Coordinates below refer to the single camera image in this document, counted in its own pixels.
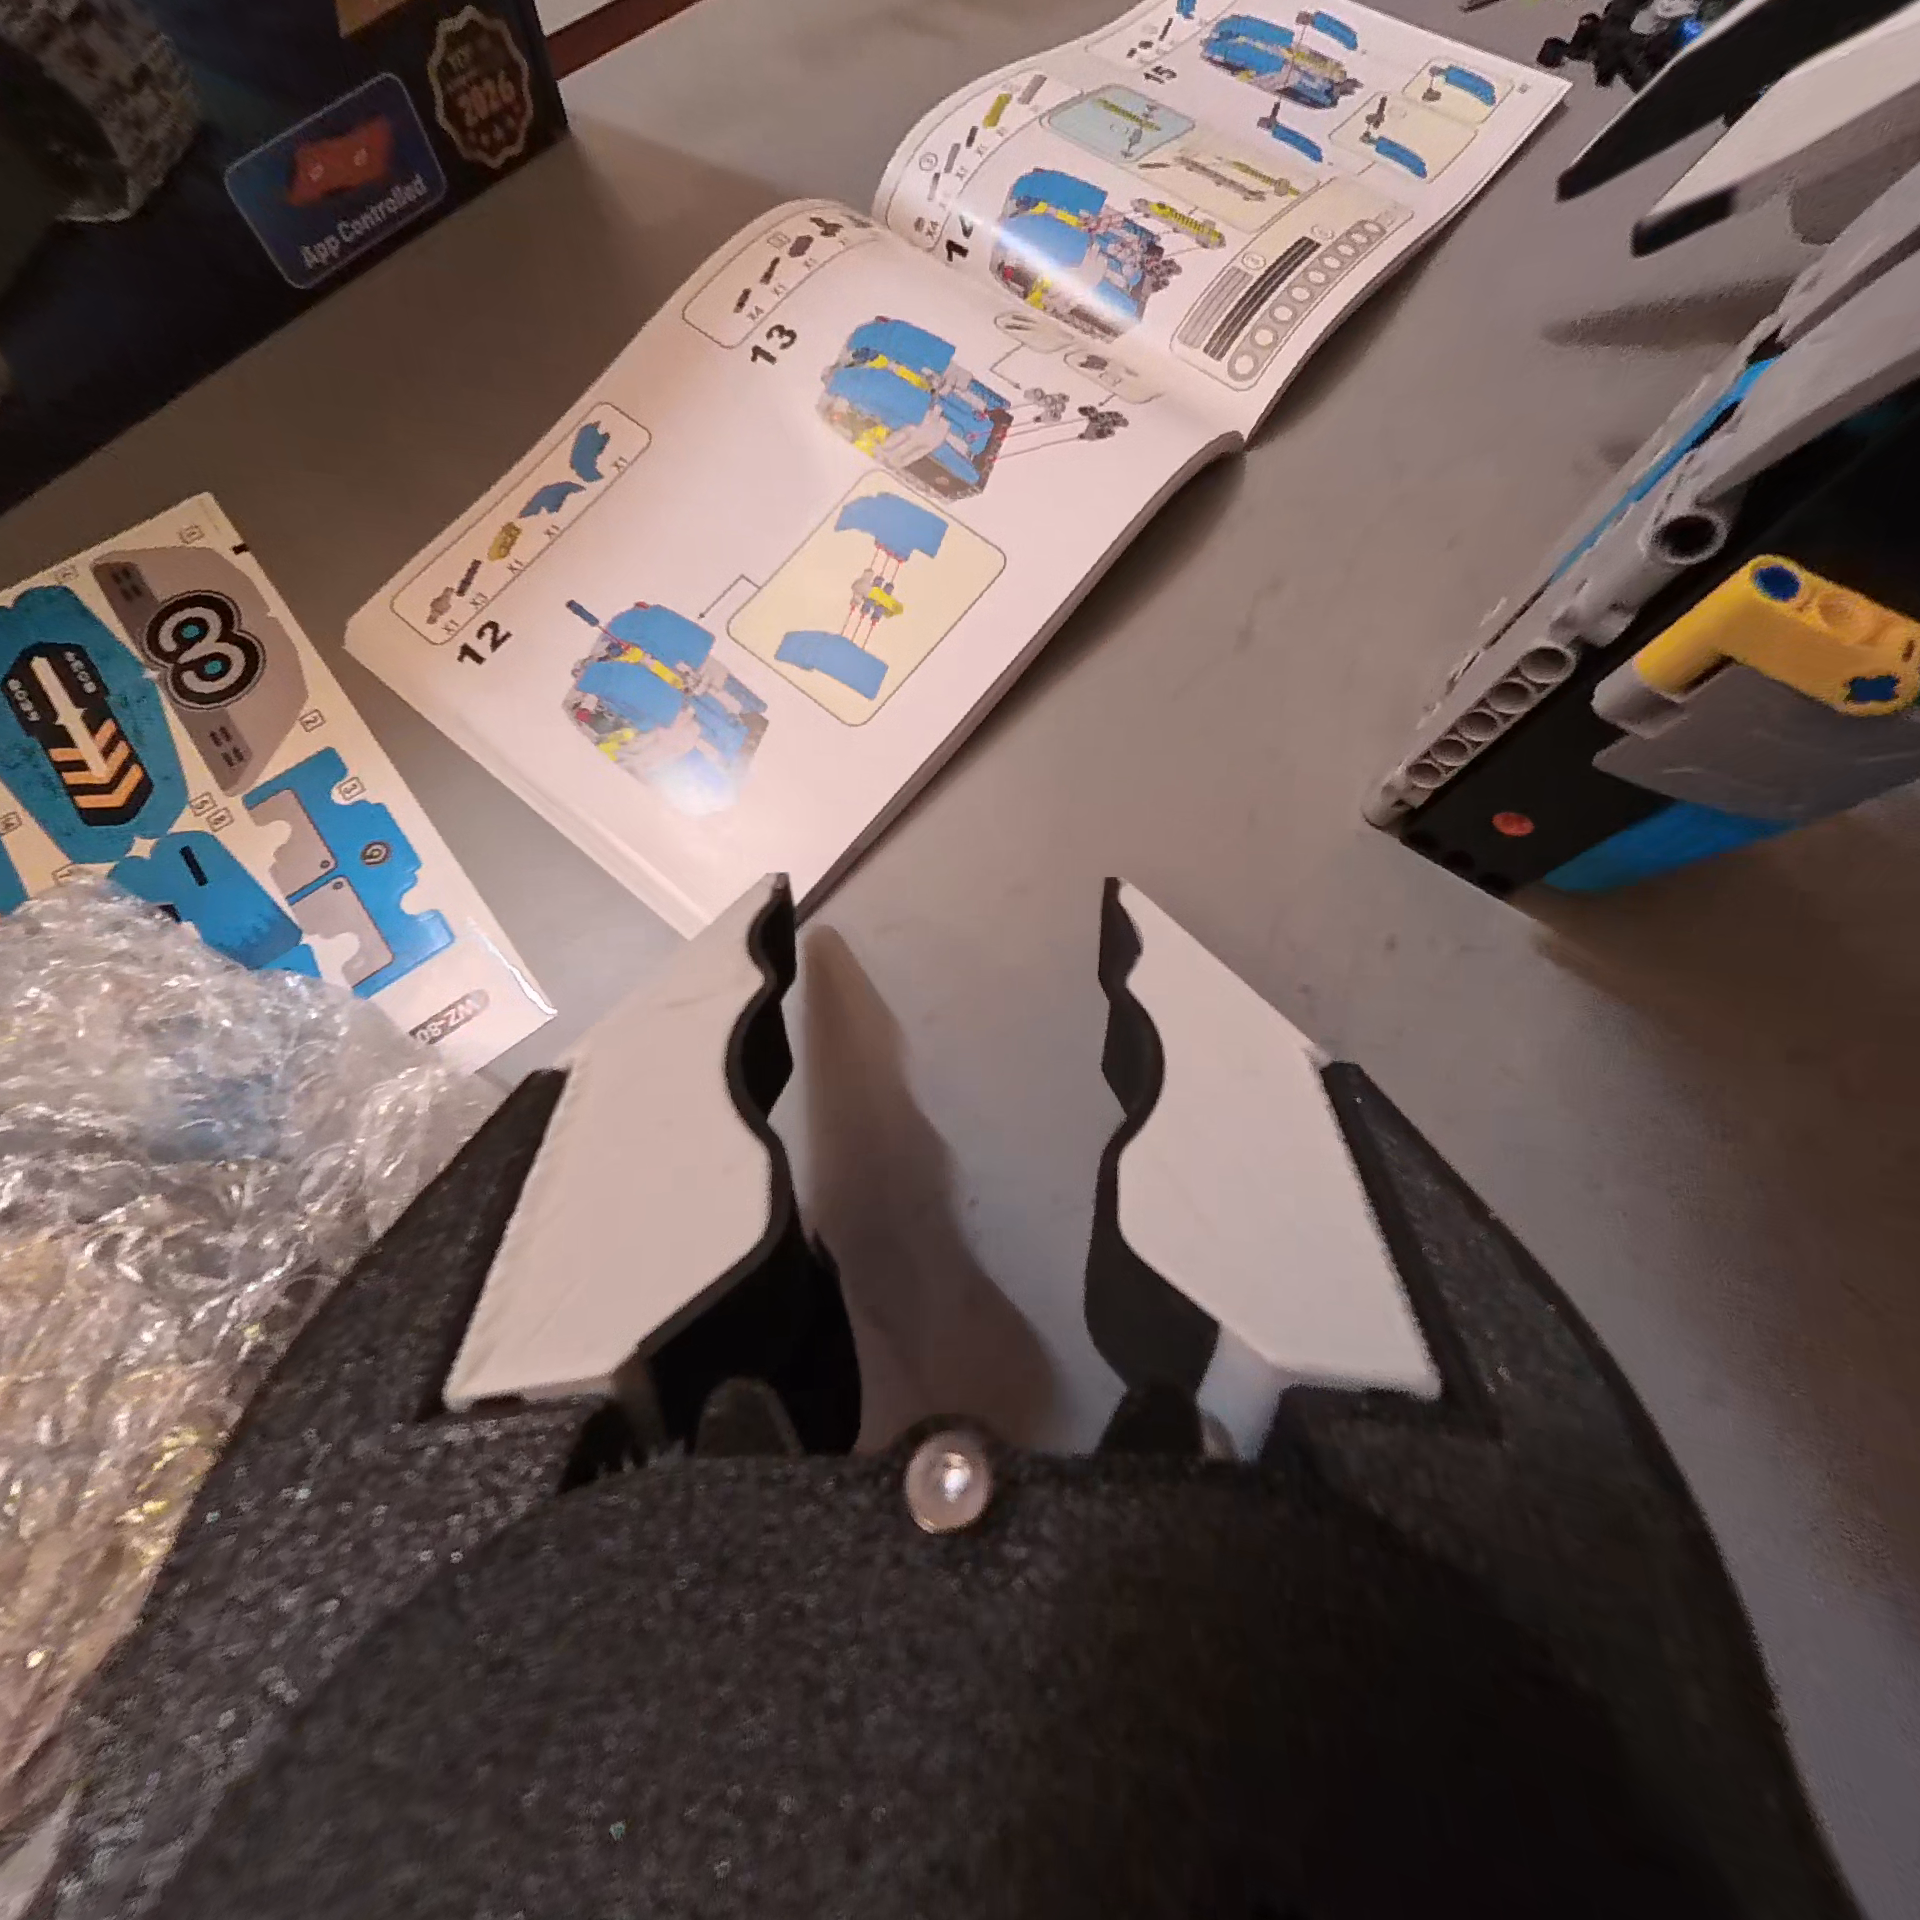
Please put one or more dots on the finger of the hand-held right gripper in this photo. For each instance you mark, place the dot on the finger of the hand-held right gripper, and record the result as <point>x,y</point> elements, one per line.
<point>1787,148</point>
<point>1695,91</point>

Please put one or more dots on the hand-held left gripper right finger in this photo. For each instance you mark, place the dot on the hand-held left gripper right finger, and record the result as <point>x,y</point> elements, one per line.
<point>1275,1202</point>

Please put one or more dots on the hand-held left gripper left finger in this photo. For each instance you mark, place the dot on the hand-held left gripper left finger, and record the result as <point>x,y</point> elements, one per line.
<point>630,1202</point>

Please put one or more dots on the blue grey toy brick model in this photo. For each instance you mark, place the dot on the blue grey toy brick model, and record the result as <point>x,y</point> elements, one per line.
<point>1695,674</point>

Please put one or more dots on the grey desk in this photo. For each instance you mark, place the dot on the grey desk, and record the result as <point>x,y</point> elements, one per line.
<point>1202,751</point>

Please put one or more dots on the pile of small brick parts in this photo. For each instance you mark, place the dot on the pile of small brick parts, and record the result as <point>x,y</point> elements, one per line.
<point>1628,30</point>

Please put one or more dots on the clear plastic parts bag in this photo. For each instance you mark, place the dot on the clear plastic parts bag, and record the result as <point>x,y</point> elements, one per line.
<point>166,1202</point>

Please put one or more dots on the blue sticker sheet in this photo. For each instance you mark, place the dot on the blue sticker sheet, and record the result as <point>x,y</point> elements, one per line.
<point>225,751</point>

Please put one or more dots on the open instruction booklet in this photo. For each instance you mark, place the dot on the open instruction booklet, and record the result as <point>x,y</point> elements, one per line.
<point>959,451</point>

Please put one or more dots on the dark toy robot box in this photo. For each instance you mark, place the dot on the dark toy robot box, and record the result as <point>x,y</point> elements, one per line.
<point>257,136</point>

